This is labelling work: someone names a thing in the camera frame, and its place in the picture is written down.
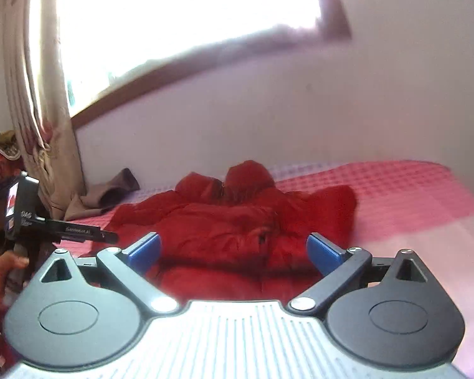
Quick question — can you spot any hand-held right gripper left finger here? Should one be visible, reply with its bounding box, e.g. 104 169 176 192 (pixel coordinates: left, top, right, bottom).
39 232 179 318

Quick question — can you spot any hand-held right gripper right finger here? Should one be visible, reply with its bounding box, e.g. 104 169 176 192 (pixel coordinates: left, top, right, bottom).
288 233 429 317

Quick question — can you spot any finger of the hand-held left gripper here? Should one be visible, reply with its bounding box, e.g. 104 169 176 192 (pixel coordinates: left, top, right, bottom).
43 217 119 245

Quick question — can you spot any red puffer jacket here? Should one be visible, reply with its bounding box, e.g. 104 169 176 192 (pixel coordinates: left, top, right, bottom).
79 160 358 301

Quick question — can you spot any pile of colourful clothes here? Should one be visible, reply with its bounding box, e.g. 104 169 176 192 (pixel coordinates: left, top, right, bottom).
0 129 24 200

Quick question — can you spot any person's left hand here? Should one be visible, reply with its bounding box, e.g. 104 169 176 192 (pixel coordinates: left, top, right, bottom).
0 250 30 313

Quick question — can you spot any brown cloth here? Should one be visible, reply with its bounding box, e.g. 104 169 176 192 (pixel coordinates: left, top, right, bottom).
64 168 141 222

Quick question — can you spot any pink checked bed sheet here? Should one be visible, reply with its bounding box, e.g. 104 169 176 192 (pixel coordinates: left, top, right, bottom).
59 160 474 379

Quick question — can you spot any beige floral curtain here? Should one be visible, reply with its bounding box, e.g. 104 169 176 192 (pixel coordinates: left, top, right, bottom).
2 0 87 222

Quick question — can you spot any window with brown frame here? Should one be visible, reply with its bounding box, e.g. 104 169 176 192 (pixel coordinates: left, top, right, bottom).
53 0 352 129

